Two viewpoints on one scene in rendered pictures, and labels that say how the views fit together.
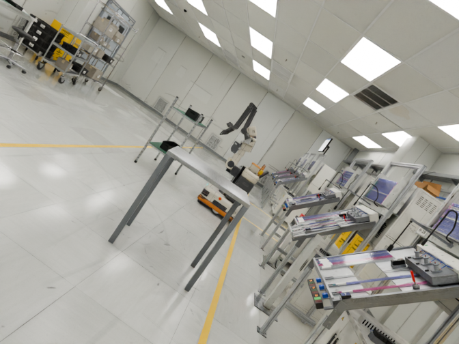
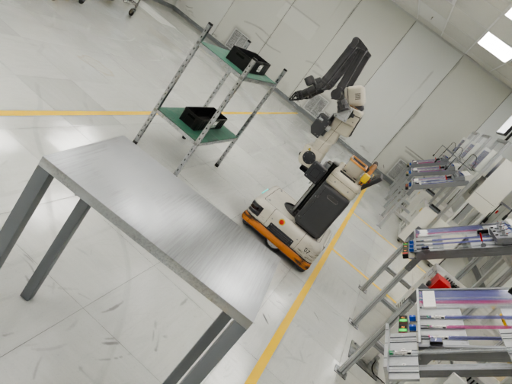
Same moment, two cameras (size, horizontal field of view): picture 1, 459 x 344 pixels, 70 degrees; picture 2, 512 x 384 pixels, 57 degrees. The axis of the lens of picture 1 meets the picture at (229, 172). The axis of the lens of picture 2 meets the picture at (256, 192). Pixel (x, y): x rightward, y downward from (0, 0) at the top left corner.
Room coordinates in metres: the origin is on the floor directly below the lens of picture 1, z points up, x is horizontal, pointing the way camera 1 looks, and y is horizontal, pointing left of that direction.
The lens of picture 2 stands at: (1.22, -0.17, 1.44)
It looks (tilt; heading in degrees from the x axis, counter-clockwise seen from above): 18 degrees down; 6
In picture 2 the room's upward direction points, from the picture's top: 38 degrees clockwise
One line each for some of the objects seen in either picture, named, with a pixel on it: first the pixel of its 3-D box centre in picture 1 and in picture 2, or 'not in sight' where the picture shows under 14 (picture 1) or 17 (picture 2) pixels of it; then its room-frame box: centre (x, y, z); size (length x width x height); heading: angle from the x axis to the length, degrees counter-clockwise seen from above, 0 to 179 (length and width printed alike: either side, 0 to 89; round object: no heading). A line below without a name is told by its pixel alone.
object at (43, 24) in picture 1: (39, 39); not in sight; (6.93, 4.92, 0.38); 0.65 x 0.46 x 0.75; 91
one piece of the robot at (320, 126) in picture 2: (237, 146); (324, 123); (4.98, 0.13, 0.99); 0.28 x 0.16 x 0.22; 179
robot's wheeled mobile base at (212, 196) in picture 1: (221, 201); (289, 224); (4.98, -0.16, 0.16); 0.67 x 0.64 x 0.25; 89
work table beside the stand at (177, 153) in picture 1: (182, 214); (114, 303); (2.50, 0.11, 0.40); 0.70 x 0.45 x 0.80; 95
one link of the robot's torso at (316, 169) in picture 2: (231, 168); (311, 164); (4.92, 0.00, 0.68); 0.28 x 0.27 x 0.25; 179
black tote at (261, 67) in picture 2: (195, 115); (249, 61); (4.98, 0.91, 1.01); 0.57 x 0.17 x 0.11; 179
